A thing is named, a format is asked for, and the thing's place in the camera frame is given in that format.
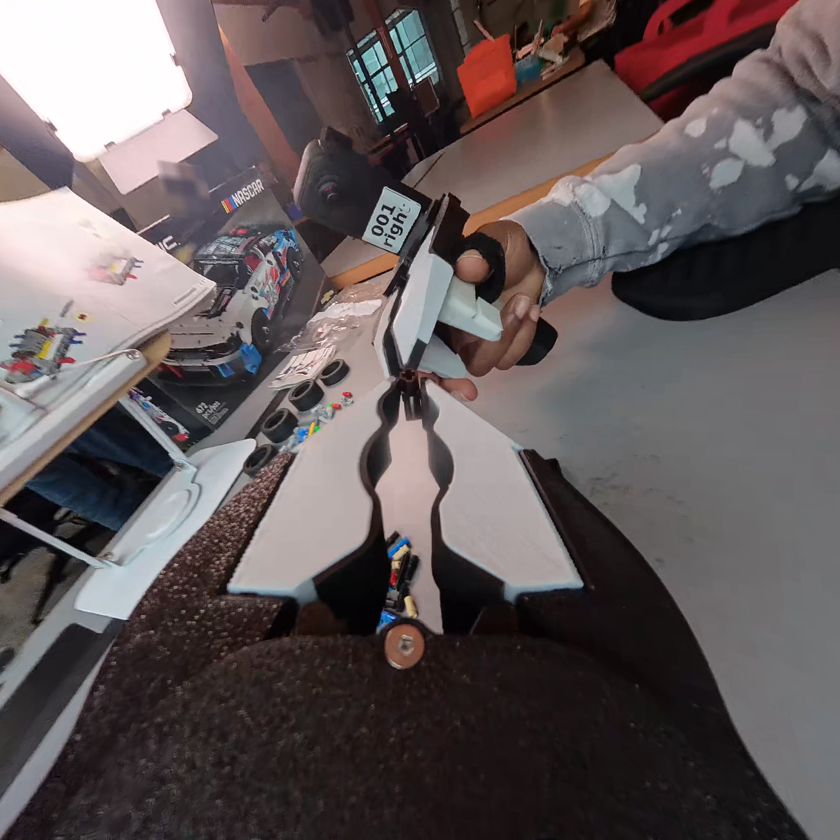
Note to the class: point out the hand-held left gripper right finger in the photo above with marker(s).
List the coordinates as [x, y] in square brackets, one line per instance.
[499, 518]

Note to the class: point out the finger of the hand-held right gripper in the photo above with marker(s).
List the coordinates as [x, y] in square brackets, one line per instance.
[380, 341]
[420, 308]

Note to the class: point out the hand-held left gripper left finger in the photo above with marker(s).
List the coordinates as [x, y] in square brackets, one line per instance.
[315, 518]

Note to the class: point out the black axle connector piece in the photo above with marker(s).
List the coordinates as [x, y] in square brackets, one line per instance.
[411, 394]

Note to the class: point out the person's right forearm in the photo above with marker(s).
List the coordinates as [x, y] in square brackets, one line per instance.
[689, 177]

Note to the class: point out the person's right hand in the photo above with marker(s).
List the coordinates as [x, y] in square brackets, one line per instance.
[518, 289]

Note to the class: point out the clear plastic bags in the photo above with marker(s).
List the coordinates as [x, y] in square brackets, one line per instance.
[341, 318]

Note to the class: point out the white sticker sheet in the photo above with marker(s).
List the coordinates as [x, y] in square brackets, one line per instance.
[302, 364]

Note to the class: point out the cluster of small colourful parts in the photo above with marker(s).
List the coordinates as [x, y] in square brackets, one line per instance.
[315, 423]

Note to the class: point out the pile of toy connector pins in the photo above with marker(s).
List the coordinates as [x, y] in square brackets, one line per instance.
[398, 577]

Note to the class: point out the white lamp base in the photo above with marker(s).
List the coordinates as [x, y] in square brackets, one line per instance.
[197, 479]

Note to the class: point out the wood-edged table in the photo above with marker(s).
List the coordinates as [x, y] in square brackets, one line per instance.
[544, 138]

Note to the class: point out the toy race car box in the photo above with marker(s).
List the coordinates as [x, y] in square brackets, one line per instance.
[243, 275]

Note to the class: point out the orange bag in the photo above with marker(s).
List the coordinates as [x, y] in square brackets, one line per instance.
[489, 79]

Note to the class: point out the multi-pane window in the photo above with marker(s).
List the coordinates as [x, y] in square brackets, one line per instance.
[394, 65]

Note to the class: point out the building instruction booklet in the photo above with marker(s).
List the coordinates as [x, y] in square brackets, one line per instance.
[98, 275]

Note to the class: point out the white flat board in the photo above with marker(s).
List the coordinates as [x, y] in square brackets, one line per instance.
[164, 141]

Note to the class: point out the red bag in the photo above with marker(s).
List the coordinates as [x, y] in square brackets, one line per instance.
[709, 52]

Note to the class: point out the bright light panel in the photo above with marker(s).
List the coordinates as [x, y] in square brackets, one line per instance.
[85, 72]

